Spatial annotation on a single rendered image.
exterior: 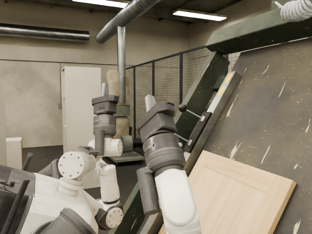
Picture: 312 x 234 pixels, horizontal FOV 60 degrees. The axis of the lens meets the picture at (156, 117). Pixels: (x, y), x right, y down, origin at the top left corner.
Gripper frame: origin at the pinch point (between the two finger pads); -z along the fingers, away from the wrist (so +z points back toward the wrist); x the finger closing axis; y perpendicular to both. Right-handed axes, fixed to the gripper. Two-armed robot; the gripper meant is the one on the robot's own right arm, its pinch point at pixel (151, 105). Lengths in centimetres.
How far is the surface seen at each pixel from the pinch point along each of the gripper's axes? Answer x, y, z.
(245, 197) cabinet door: 5.5, 35.3, 21.5
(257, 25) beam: -19, 54, -44
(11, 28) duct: 490, 47, -622
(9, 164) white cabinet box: 480, 69, -221
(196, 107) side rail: 29, 60, -36
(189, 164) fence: 30, 44, -2
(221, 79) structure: 13, 68, -45
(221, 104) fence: 10, 52, -22
